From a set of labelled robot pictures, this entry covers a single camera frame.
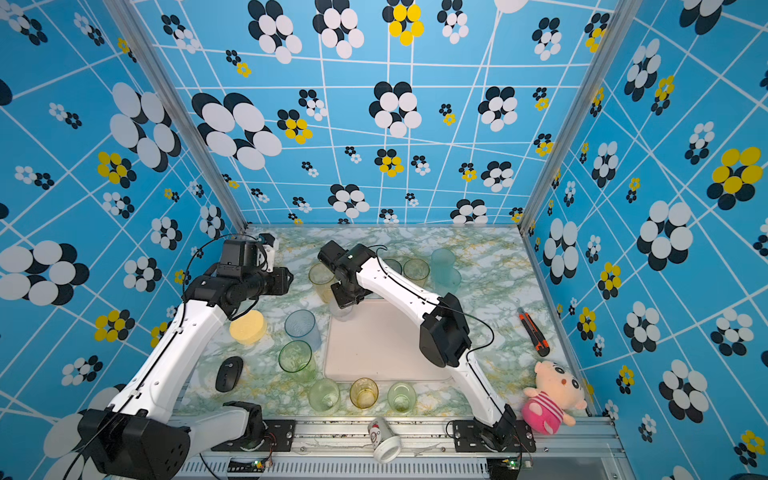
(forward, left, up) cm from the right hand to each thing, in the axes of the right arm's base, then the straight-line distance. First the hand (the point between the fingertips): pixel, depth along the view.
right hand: (351, 299), depth 88 cm
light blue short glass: (-7, +15, -4) cm, 17 cm away
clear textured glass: (-2, +3, -6) cm, 7 cm away
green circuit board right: (-39, -39, -12) cm, 57 cm away
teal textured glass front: (+9, -32, -7) cm, 34 cm away
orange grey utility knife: (-6, -55, -11) cm, 57 cm away
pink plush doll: (-25, -54, -5) cm, 59 cm away
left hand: (0, +16, +12) cm, 20 cm away
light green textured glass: (-24, -15, -10) cm, 30 cm away
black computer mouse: (-20, +33, -7) cm, 39 cm away
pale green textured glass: (-24, +6, -11) cm, 27 cm away
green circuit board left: (-40, +20, -10) cm, 46 cm away
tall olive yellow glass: (+9, -20, +3) cm, 22 cm away
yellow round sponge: (-5, +32, -9) cm, 34 cm away
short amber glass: (-23, -5, -11) cm, 26 cm away
